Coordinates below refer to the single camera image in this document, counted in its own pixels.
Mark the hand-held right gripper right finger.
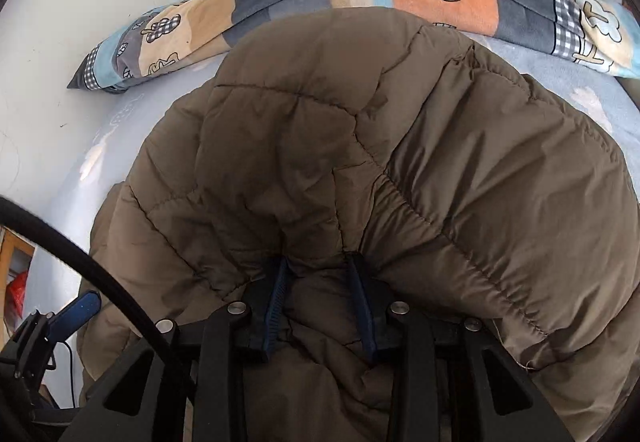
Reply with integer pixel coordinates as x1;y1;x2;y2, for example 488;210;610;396
347;253;573;442

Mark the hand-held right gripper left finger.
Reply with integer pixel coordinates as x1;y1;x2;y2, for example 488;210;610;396
60;255;293;442

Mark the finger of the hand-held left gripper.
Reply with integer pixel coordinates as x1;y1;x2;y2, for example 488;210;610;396
50;291;102;343

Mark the brown quilted hooded jacket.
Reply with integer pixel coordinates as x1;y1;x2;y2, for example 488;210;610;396
77;5;640;442

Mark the red bag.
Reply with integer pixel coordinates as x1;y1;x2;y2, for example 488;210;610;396
6;271;30;318

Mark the light blue cloud bed sheet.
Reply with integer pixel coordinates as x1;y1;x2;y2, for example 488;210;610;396
30;30;640;413

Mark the wooden shelf frame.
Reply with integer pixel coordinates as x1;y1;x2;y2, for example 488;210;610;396
0;228;37;323

